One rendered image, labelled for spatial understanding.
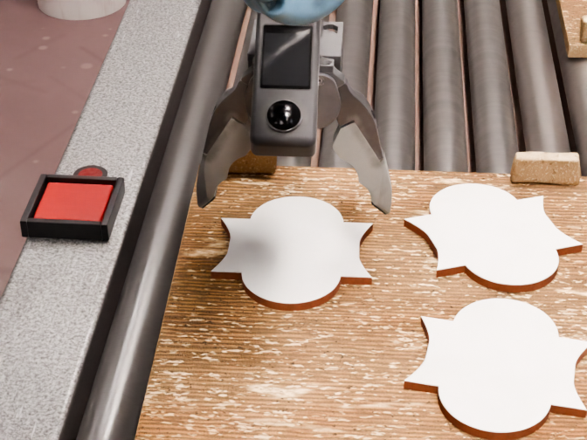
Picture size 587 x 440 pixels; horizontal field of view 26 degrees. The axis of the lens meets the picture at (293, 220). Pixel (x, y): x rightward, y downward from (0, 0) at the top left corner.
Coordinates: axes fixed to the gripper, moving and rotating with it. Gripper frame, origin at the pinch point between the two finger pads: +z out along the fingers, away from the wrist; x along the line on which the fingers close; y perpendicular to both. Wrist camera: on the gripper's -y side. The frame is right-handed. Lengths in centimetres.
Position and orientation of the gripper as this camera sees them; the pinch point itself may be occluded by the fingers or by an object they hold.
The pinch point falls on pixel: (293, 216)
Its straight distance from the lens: 101.7
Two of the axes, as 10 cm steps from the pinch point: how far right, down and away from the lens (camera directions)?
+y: 0.6, -5.6, 8.3
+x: -10.0, -0.3, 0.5
